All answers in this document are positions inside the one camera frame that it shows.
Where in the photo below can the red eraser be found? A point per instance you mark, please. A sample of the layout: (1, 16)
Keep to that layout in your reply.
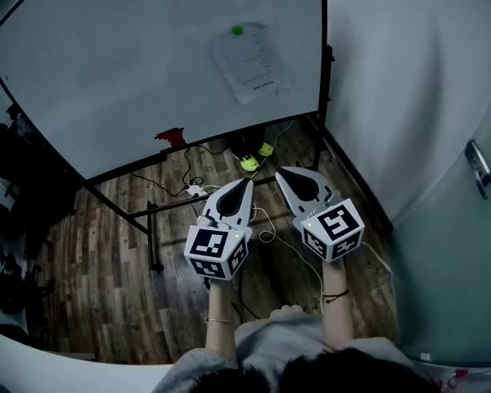
(172, 135)

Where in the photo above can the black office chair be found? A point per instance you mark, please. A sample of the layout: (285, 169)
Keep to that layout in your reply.
(8, 285)
(28, 166)

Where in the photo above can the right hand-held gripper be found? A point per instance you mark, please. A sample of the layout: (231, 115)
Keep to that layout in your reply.
(335, 229)

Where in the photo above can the small red object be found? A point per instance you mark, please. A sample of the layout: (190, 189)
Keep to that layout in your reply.
(458, 377)

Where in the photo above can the green round magnet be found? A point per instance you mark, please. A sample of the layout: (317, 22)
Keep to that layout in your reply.
(237, 30)

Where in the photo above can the black-framed whiteboard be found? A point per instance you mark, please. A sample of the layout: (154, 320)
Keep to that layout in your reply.
(127, 64)

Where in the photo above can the white power adapter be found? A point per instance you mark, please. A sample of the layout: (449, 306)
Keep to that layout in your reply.
(194, 190)

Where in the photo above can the white printed paper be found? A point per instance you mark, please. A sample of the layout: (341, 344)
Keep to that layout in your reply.
(253, 64)

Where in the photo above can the grey-green door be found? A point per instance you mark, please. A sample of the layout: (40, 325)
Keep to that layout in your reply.
(454, 281)

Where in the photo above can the person's right forearm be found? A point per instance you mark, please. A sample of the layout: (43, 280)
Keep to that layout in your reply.
(337, 322)

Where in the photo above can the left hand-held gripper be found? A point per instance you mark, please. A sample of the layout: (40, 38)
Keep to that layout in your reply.
(214, 246)

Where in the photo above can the person's left forearm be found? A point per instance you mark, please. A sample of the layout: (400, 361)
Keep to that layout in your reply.
(221, 301)

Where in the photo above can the grey shirt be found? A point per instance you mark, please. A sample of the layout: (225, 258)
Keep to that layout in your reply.
(270, 350)

